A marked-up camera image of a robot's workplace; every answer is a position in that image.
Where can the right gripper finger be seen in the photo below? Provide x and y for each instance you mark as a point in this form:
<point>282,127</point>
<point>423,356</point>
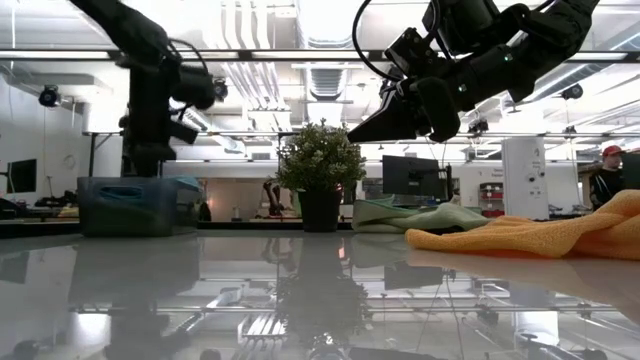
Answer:
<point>385,125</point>
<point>397,92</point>

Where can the green microfiber towel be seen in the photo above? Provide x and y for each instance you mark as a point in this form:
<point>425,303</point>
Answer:
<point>430,220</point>

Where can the orange microfiber towel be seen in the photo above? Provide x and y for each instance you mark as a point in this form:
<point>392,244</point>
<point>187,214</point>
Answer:
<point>550,240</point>

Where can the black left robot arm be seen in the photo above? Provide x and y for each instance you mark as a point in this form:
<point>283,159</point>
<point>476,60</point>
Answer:
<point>130,30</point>

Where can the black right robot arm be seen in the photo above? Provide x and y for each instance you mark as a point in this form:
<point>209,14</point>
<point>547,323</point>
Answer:
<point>540,30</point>

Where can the black ceiling spotlight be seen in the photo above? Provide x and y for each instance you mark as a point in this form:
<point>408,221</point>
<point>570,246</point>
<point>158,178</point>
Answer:
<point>222,90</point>
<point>572,92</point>
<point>50,96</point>
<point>478,126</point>

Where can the grey plastic bin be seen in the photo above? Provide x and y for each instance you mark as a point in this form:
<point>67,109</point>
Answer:
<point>150,215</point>

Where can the black computer monitor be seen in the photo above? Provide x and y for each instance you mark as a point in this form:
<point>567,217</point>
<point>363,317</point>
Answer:
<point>410,175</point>

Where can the small potted green plant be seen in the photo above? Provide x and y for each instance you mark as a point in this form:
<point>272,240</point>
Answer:
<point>320,165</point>

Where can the red shelf bins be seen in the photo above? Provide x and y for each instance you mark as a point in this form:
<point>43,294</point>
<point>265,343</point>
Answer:
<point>490,192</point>

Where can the white pillar cabinet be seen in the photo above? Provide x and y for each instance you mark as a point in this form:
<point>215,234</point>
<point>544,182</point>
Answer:
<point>522,175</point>

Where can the person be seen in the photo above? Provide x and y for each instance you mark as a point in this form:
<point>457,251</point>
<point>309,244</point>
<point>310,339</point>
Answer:
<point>606,180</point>

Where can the dark monitor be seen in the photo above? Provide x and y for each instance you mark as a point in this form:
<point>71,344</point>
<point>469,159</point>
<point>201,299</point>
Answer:
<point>631,170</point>

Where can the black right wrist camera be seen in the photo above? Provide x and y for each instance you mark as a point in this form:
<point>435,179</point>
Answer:
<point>412,50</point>

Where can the black aluminium rig frame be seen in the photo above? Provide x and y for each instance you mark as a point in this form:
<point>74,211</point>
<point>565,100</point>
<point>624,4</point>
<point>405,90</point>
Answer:
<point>300,55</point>

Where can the black wall monitor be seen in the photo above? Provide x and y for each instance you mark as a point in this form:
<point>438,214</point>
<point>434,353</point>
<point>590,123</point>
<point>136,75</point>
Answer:
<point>22,175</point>

